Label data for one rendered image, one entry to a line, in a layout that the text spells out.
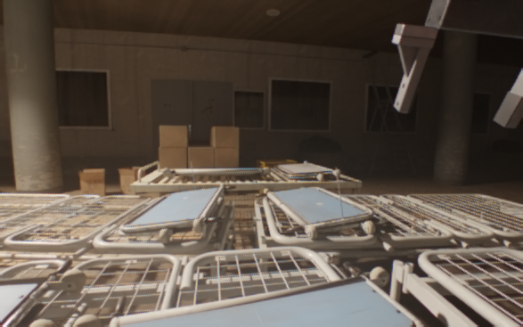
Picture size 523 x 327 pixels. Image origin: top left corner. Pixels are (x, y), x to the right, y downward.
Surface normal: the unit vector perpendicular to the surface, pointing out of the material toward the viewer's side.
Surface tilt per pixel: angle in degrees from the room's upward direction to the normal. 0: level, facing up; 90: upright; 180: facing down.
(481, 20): 113
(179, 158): 90
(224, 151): 90
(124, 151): 90
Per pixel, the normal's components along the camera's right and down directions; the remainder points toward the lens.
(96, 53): 0.18, 0.11
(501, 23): -0.20, 0.49
